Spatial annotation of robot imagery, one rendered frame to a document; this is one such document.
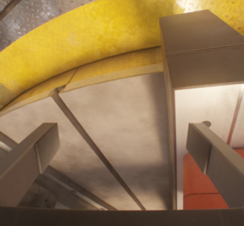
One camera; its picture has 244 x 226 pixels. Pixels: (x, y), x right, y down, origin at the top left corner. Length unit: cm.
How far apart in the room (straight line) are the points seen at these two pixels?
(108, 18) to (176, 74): 69
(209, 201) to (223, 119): 11
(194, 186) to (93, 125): 66
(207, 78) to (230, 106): 5
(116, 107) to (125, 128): 13
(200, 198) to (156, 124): 57
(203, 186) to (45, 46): 99
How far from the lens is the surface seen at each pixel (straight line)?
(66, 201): 148
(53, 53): 108
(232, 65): 28
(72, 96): 77
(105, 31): 93
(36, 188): 124
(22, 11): 108
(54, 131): 16
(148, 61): 80
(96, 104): 76
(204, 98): 24
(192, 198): 27
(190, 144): 17
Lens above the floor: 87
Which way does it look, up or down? 50 degrees down
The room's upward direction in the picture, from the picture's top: 169 degrees counter-clockwise
